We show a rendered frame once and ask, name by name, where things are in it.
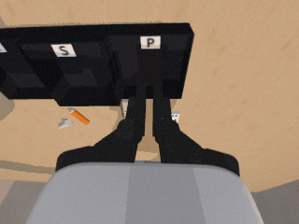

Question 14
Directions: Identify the grey bolt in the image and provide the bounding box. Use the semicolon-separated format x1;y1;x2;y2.
59;119;72;129

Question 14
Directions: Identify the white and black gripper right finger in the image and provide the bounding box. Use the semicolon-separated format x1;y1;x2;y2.
152;83;240;177

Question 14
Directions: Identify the white domino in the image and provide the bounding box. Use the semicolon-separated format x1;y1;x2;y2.
171;111;179;122
122;99;128;117

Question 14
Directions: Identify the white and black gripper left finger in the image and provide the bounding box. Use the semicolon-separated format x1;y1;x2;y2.
55;82;146;172

